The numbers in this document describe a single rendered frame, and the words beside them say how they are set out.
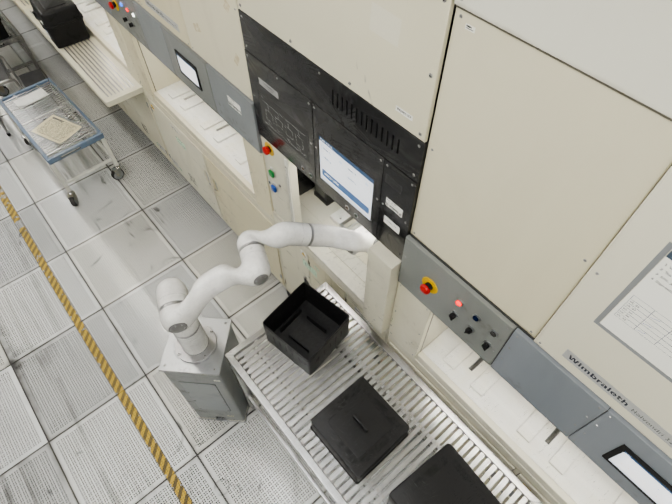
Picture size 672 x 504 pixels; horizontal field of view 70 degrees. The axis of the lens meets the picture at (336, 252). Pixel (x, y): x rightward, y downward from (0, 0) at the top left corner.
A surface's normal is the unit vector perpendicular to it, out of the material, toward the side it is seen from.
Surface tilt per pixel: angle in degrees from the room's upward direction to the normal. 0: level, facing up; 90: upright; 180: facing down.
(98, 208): 0
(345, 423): 0
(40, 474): 0
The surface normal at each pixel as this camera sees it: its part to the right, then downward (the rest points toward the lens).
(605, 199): -0.77, 0.53
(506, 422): 0.00, -0.57
